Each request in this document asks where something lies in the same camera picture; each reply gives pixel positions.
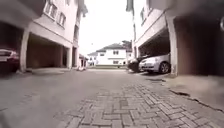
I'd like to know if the grass patch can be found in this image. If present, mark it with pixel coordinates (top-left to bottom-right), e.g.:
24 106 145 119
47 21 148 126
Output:
87 64 128 70

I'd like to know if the white house with dark roof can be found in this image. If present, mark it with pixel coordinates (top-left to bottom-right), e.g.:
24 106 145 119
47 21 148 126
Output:
87 43 134 67

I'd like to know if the dark car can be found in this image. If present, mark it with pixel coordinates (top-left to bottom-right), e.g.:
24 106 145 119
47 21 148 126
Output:
127 55 150 73

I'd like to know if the tree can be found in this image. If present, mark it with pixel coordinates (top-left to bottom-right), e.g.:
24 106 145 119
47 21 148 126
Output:
120 39 133 53

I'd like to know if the grey brick paved road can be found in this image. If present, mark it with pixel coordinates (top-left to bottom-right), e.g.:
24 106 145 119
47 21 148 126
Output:
0 68 224 128

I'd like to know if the silver car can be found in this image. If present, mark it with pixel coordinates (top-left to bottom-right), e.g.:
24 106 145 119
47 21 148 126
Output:
138 53 172 75

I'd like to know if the pale building with open garage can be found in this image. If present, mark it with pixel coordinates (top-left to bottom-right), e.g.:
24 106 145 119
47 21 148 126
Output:
125 0 224 77
0 0 89 73

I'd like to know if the concrete apron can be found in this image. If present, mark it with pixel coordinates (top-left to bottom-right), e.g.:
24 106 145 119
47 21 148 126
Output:
162 73 224 113
24 67 73 76

